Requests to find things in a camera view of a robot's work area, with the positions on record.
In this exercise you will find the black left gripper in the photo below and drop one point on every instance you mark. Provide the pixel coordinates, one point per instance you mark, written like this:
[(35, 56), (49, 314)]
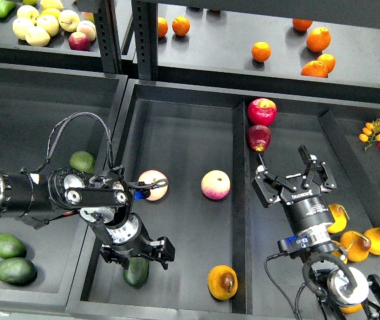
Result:
[(132, 239)]

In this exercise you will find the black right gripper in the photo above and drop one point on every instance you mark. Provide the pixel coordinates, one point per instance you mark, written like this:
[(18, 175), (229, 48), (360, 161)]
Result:
[(304, 207)]

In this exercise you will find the dark green avocado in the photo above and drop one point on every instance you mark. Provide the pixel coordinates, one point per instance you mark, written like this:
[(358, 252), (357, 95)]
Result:
[(137, 273)]

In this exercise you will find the yellow pear brown spot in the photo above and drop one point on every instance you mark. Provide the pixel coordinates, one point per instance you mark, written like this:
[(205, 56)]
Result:
[(222, 282)]

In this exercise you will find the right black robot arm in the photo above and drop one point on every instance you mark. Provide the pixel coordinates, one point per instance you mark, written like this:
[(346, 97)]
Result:
[(335, 284)]

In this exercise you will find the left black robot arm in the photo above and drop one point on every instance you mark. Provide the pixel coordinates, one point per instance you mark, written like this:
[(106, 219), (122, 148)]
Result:
[(103, 200)]

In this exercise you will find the yellow pear under arm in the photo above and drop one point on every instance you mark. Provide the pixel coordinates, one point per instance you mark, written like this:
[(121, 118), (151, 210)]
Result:
[(352, 309)]

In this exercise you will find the yellow pear upper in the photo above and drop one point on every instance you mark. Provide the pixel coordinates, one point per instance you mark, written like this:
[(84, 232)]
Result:
[(340, 218)]

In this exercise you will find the yellow pear middle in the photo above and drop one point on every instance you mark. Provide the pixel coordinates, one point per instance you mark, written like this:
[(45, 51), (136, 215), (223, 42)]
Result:
[(356, 244)]

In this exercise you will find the green avocado top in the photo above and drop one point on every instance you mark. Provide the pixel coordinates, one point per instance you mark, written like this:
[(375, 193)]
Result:
[(82, 161)]

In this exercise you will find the green avocado bottom left lower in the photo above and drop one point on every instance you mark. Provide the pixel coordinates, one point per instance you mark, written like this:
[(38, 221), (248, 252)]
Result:
[(17, 271)]

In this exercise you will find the green avocado bottom left upper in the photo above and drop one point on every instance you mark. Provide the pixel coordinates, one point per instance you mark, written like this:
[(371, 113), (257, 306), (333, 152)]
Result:
[(11, 246)]

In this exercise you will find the pale yellow pear front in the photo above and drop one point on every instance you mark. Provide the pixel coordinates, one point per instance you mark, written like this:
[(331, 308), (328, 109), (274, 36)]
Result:
[(37, 37)]

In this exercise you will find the pale yellow pear right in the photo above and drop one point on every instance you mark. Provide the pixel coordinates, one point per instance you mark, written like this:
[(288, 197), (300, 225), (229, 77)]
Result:
[(68, 20)]

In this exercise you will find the pale yellow pear centre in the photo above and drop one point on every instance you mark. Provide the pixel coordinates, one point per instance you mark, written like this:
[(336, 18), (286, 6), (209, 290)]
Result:
[(48, 23)]

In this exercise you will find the pale yellow pear left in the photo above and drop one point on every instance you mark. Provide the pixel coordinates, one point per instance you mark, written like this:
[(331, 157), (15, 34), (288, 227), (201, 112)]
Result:
[(21, 26)]

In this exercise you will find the dark red apple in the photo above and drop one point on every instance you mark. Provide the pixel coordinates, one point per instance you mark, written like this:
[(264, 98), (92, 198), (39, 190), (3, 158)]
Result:
[(258, 137)]

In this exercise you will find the bright red apple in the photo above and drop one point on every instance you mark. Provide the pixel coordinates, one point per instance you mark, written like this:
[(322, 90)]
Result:
[(262, 111)]

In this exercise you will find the pale pink apple right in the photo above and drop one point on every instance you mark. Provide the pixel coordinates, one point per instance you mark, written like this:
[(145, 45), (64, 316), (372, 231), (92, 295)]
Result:
[(215, 184)]

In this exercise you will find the pale pink apple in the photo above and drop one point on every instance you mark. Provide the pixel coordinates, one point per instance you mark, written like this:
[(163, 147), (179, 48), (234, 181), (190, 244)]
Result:
[(215, 184), (151, 176)]

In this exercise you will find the pale pink apple left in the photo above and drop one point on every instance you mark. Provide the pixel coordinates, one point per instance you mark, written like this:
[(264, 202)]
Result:
[(151, 176)]

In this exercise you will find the black centre tray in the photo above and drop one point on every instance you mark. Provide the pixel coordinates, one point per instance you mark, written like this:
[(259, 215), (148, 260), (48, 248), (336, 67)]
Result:
[(185, 132)]

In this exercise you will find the black tray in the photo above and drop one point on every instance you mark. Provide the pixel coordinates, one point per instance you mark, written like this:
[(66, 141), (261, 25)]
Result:
[(185, 132), (32, 101)]

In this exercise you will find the orange right front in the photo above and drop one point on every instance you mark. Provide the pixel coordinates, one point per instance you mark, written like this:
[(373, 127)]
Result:
[(315, 68)]

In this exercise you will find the orange right small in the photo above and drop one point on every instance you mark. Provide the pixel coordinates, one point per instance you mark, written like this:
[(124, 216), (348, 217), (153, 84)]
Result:
[(329, 60)]

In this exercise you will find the orange on shelf centre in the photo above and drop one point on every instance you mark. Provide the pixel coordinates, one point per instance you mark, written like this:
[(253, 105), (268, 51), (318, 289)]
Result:
[(261, 51)]

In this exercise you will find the large orange right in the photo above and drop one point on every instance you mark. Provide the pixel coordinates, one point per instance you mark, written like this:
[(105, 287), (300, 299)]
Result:
[(318, 40)]

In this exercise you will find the orange shelf top right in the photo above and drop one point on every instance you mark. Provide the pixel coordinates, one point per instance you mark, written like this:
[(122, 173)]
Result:
[(301, 25)]

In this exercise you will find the orange shelf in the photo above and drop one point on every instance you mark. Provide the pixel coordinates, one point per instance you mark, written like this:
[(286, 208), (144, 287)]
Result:
[(162, 27), (181, 26), (301, 25)]

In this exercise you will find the black left tray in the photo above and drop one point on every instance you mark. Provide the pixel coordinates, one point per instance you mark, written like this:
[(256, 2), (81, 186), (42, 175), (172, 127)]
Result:
[(32, 101)]

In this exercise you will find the orange shelf far left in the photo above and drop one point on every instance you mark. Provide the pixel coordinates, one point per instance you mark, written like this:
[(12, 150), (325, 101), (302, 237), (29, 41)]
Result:
[(162, 27)]

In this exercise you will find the red apple on shelf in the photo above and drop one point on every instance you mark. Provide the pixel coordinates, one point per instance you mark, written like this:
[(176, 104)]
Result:
[(79, 41)]

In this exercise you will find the peach on shelf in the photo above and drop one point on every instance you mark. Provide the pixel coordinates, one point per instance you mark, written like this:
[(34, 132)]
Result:
[(88, 28)]

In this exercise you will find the yellow lemon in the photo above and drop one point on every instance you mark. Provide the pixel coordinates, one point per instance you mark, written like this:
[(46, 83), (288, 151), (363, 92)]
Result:
[(51, 11)]

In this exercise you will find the black shelf post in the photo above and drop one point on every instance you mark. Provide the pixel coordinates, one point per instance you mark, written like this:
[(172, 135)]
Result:
[(145, 31)]

